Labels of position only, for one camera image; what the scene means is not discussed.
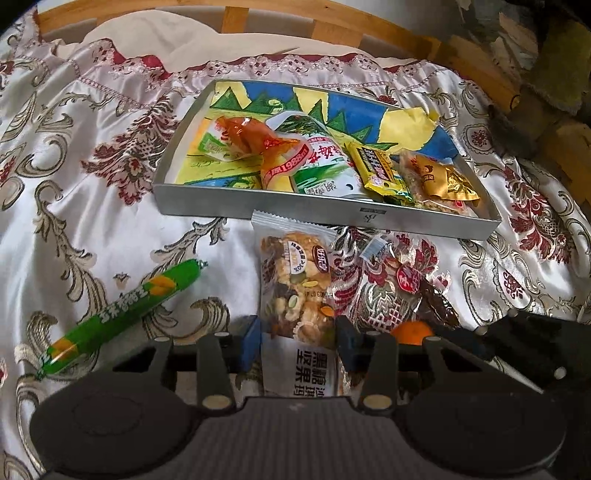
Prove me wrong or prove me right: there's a small blue and white candy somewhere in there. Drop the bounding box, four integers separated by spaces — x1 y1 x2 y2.
360 234 391 264

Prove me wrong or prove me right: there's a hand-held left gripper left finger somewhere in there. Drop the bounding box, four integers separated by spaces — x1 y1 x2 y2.
113 316 262 412

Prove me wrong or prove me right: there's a large white and green packet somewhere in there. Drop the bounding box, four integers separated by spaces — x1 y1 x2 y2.
268 113 370 199

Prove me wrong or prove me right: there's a green and white snack packet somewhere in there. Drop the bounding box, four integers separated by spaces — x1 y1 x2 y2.
198 117 252 162

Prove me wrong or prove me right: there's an orange clear meat packet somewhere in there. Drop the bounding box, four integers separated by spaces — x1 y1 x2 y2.
216 115 310 191

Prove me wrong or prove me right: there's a clear packet with red label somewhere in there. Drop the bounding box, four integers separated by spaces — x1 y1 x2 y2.
351 233 460 333

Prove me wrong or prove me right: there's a nut bar packet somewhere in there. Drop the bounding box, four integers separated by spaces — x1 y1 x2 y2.
252 210 338 398

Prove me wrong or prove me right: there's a yellow and black snack packet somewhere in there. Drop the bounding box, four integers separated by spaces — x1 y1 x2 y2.
346 141 414 204

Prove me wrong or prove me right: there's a grey box with colourful lining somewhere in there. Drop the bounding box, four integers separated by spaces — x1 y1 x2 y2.
152 78 502 241

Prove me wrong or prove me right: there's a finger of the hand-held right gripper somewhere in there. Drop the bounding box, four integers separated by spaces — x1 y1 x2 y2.
436 324 495 360

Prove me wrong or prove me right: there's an orange mandarin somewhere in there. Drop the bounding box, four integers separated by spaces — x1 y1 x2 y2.
390 320 435 346

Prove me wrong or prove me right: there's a wooden bed headboard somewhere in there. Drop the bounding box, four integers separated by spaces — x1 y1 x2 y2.
37 0 518 97

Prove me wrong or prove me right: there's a green corn sausage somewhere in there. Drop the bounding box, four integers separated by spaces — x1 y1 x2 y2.
39 259 208 377

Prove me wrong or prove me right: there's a gold and orange snack packet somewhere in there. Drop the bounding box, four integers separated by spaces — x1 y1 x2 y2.
399 150 481 215

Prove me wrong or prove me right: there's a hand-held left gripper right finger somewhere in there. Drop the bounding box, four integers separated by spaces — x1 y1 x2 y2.
335 316 462 416

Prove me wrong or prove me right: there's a cream pillow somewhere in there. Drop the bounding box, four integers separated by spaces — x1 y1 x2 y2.
60 7 416 75

